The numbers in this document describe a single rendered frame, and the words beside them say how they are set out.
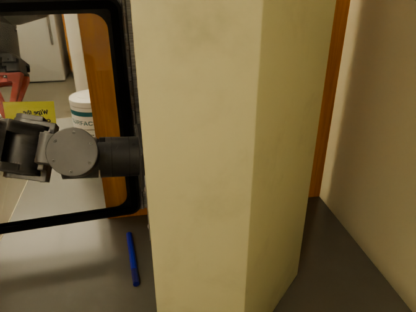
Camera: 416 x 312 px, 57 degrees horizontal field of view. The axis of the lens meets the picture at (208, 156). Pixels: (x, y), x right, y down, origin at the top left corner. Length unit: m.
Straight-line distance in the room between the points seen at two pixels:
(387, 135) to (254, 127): 0.42
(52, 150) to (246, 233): 0.24
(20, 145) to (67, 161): 0.10
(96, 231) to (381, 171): 0.57
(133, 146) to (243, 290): 0.24
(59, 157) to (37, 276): 0.35
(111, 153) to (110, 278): 0.27
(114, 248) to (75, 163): 0.35
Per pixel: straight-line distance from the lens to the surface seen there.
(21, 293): 0.75
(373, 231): 0.83
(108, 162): 0.53
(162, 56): 0.34
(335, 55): 0.82
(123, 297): 0.69
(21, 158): 0.54
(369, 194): 0.82
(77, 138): 0.47
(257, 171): 0.41
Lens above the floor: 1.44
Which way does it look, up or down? 27 degrees down
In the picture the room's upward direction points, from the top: straight up
